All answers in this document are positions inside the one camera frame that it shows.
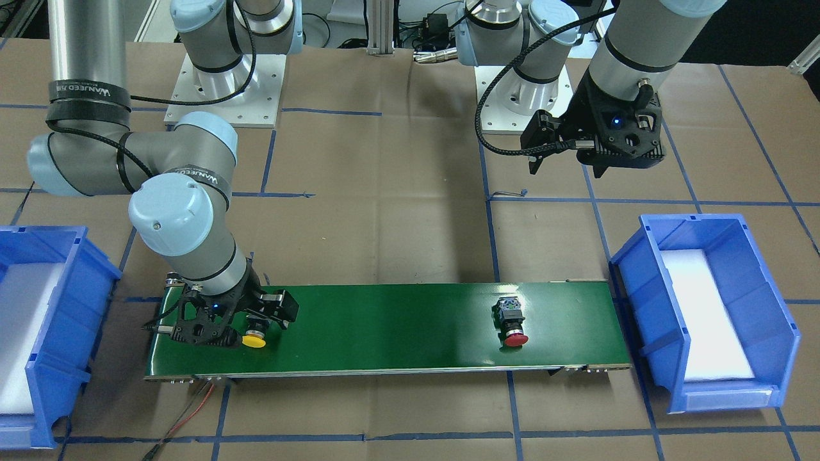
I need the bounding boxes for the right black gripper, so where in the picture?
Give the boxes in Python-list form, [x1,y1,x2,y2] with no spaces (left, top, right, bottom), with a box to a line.
[156,260,300,348]

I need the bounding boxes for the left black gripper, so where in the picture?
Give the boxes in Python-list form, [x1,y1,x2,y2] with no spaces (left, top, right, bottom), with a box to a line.
[520,70,666,179]

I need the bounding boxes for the yellow push button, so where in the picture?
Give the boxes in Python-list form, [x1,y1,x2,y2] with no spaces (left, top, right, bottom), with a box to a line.
[242,315,270,348]

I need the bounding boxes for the red push button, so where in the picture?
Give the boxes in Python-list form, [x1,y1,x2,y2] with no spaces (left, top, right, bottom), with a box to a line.
[494,296,529,348]

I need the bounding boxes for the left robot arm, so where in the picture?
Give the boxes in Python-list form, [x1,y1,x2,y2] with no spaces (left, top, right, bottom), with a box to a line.
[455,1,724,178]

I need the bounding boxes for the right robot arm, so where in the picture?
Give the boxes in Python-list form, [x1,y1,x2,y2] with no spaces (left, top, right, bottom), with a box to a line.
[26,1,299,348]

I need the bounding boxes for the green conveyor belt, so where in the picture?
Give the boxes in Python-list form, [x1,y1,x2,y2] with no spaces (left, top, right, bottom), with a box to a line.
[145,280,632,382]

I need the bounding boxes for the black power adapter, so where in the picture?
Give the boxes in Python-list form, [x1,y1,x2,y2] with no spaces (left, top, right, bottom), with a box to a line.
[422,13,448,39]

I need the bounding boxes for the blue bin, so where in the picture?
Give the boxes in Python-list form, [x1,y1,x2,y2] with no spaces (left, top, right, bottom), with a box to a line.
[612,214,801,414]
[1,227,121,450]

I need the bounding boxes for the white foam bin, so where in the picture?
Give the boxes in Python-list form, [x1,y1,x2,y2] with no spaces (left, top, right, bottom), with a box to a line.
[1,263,65,415]
[660,249,755,382]

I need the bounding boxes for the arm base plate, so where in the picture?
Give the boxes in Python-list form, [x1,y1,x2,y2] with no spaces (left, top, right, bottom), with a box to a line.
[481,67,573,134]
[165,54,286,129]

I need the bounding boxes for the red black wire pair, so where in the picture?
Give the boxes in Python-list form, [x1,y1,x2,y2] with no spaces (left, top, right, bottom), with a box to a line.
[142,382,217,461]

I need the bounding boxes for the aluminium profile post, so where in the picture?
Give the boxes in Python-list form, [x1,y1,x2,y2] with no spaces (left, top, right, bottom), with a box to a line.
[364,0,397,56]

